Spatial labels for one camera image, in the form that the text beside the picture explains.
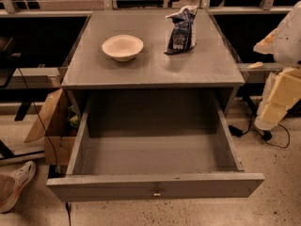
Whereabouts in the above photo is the black power cable right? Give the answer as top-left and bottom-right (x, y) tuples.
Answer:
(229, 115), (291, 149)

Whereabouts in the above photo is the cardboard box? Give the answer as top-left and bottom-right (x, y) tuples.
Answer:
(24, 89), (76, 166)

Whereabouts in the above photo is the grey top drawer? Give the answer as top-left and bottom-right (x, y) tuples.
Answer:
(47, 89), (264, 202)

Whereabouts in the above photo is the yellow foam padded gripper finger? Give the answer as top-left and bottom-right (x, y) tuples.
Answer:
(269, 67), (301, 121)

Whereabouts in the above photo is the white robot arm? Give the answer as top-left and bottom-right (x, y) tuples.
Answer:
(254, 2), (301, 130)

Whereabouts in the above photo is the blue white chip bag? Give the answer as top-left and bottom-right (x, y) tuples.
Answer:
(166, 6), (198, 55)

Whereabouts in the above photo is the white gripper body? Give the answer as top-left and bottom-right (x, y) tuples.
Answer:
(255, 73), (281, 130)

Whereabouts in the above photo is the black floor cable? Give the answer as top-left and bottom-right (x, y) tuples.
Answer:
(15, 66), (72, 226)

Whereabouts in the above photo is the green item in box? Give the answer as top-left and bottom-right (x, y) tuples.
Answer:
(68, 105), (80, 128)

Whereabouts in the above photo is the grey drawer cabinet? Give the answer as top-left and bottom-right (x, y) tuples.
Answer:
(62, 9), (245, 98)

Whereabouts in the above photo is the white bowl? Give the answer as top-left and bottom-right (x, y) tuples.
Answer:
(102, 35), (144, 62)

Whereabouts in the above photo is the small yellow foam scrap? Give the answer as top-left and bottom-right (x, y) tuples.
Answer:
(247, 61), (263, 70)

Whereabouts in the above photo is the white sneaker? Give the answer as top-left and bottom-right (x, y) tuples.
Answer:
(0, 161), (37, 214)

